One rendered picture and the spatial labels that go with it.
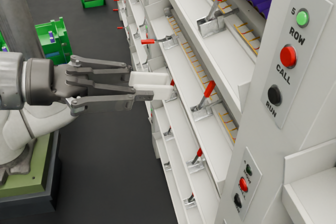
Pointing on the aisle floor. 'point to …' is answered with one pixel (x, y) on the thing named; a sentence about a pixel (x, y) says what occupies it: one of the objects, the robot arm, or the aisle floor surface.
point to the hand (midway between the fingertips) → (151, 85)
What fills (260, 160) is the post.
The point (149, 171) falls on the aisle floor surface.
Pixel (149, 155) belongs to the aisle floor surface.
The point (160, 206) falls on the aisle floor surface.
